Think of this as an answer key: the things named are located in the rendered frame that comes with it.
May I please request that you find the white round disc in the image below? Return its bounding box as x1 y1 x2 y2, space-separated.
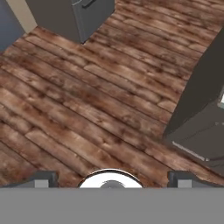
76 169 144 189

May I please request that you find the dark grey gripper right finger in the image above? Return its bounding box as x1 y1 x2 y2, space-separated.
167 171 205 189

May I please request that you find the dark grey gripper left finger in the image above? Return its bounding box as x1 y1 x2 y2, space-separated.
22 171 60 189

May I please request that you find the dark fridge door handle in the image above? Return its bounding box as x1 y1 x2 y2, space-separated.
81 0 97 9

